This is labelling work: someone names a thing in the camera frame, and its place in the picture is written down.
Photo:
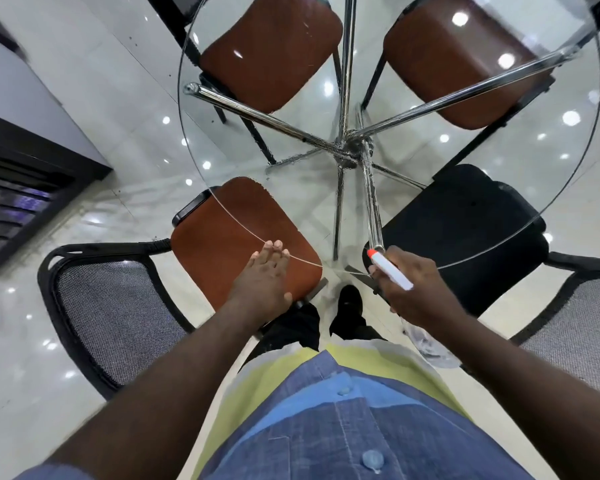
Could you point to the person's left hand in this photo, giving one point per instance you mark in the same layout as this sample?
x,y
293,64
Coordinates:
x,y
260,289

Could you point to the person's right hand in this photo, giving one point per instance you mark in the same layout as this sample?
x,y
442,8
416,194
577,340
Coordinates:
x,y
420,294

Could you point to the person's right fingers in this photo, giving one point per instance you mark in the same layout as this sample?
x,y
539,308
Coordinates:
x,y
386,289

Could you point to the person's left thumb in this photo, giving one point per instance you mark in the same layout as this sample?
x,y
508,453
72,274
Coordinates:
x,y
286,300

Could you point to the white marker with orange cap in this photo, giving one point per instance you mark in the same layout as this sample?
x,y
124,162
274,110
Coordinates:
x,y
391,270

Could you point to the person's left forearm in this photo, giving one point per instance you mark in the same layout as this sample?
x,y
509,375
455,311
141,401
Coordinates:
x,y
170,394

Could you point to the person's right forearm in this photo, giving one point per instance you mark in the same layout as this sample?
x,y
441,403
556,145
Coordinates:
x,y
540,394

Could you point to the black trousers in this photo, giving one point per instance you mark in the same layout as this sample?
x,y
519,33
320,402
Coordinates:
x,y
292,327

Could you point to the black shoe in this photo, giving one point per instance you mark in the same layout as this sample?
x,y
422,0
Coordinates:
x,y
349,307

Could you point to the clear plastic bag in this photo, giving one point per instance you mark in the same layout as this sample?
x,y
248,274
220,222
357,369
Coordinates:
x,y
430,349

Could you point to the brown seat chair mesh back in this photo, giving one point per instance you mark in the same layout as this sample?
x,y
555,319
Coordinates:
x,y
230,234

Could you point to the black seat chair mesh back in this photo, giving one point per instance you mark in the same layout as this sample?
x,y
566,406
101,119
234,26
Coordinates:
x,y
470,229

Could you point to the blue and yellow striped shirt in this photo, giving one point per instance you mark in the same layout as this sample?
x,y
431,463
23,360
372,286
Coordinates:
x,y
340,419

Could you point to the dark slatted cabinet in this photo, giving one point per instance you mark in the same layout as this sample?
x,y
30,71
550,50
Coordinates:
x,y
25,194

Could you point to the chrome table frame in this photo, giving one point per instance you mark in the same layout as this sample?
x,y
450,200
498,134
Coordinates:
x,y
352,142

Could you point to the brown seat chair black frame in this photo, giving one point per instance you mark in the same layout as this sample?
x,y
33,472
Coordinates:
x,y
272,49
455,59

